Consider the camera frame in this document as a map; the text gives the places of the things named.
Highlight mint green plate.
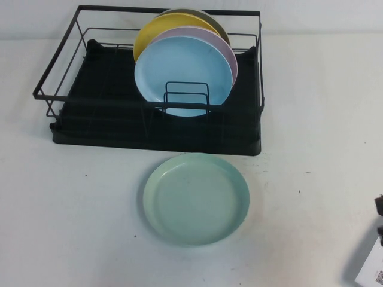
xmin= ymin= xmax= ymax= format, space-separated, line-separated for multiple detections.
xmin=142 ymin=153 xmax=251 ymax=248

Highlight lilac pink plate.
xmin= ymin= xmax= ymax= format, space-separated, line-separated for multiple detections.
xmin=155 ymin=26 xmax=239 ymax=87

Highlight olive grey plate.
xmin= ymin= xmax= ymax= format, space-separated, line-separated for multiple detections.
xmin=157 ymin=7 xmax=231 ymax=45

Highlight light blue plate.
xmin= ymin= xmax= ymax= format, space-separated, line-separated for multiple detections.
xmin=133 ymin=37 xmax=234 ymax=118

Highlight yellow plate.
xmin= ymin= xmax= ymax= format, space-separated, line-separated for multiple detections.
xmin=133 ymin=13 xmax=222 ymax=63

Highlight white labelled box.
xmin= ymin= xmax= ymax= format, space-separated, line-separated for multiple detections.
xmin=342 ymin=215 xmax=383 ymax=287

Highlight black plastic drip tray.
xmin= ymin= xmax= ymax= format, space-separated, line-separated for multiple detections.
xmin=49 ymin=38 xmax=263 ymax=157

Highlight black wire dish rack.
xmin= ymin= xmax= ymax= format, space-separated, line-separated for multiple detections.
xmin=29 ymin=5 xmax=267 ymax=120

